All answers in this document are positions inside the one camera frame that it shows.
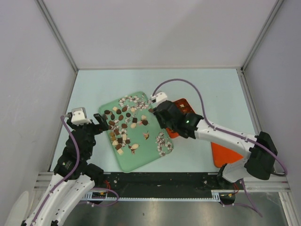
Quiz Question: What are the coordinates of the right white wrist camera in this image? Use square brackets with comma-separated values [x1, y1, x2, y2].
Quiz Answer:
[150, 92, 168, 105]

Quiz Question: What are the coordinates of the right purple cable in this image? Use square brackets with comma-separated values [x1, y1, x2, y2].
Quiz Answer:
[152, 79, 289, 217]

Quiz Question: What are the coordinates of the white square chocolate low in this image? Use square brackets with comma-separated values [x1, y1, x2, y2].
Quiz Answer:
[117, 148, 124, 155]

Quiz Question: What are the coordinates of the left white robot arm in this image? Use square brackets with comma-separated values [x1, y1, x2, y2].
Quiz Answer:
[22, 108, 109, 226]

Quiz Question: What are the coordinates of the orange chocolate box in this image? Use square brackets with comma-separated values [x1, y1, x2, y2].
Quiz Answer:
[166, 98, 195, 139]

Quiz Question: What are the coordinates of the orange box lid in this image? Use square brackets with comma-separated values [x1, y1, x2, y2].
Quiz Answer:
[211, 142, 243, 168]

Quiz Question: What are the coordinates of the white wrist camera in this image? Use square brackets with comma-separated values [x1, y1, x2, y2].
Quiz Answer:
[66, 107, 92, 125]
[150, 92, 168, 105]

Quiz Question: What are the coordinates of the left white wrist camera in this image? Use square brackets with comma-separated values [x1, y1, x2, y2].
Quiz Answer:
[66, 107, 92, 125]

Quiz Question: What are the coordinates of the brown square chocolate low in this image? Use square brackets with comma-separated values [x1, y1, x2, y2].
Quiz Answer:
[115, 144, 122, 150]

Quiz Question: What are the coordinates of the white swirl oval chocolate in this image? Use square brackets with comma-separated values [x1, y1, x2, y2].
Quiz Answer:
[131, 144, 139, 150]

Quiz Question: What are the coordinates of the green floral tray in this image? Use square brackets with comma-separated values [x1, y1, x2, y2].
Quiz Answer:
[98, 91, 174, 173]

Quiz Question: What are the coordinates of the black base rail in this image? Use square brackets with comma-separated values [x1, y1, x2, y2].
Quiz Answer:
[94, 171, 226, 199]

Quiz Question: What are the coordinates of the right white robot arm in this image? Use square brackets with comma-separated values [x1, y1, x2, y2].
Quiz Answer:
[153, 100, 277, 189]

